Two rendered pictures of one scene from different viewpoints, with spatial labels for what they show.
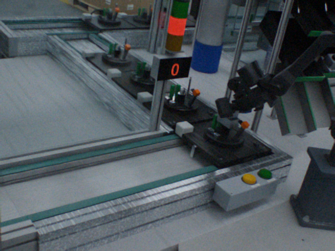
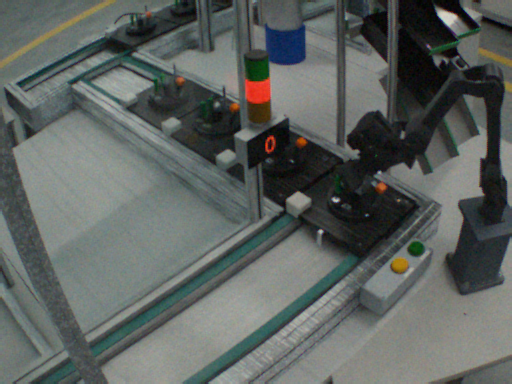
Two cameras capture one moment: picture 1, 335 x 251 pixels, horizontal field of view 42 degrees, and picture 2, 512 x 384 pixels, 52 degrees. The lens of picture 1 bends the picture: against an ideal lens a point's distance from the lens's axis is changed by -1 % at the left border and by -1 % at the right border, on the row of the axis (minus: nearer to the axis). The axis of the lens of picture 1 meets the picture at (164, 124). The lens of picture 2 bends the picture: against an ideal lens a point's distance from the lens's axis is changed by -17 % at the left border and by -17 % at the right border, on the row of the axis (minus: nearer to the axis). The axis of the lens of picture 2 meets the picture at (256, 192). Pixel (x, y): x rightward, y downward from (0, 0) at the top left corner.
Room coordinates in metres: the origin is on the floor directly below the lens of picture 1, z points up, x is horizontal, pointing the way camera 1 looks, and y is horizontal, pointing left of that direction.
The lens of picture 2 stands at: (0.22, 0.08, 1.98)
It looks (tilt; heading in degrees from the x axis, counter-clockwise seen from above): 40 degrees down; 358
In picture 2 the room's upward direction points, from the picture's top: 4 degrees counter-clockwise
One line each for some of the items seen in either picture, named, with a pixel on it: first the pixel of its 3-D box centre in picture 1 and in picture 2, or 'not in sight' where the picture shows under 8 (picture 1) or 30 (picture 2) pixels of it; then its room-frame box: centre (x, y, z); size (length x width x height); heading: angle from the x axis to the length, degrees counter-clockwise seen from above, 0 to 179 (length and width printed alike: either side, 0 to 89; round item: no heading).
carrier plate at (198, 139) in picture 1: (222, 140); (354, 206); (1.33, -0.21, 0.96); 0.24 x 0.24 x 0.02; 40
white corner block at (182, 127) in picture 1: (183, 129); (298, 205); (1.35, -0.07, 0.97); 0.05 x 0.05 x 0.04; 40
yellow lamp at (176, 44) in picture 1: (174, 41); (259, 107); (1.30, 0.01, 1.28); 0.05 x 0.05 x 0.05
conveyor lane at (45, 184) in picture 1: (144, 167); (260, 283); (1.16, 0.04, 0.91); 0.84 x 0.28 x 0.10; 130
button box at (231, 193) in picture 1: (246, 187); (398, 274); (1.11, -0.28, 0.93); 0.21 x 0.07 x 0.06; 130
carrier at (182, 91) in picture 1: (181, 96); (279, 146); (1.53, -0.04, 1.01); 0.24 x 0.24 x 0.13; 40
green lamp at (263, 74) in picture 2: (179, 8); (256, 66); (1.30, 0.01, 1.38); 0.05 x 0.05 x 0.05
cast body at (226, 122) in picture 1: (227, 113); (353, 172); (1.34, -0.20, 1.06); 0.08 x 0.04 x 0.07; 40
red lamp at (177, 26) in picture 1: (177, 25); (258, 87); (1.30, 0.01, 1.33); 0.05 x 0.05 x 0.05
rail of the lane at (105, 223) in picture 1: (183, 196); (325, 314); (1.04, -0.09, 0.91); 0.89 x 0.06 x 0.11; 130
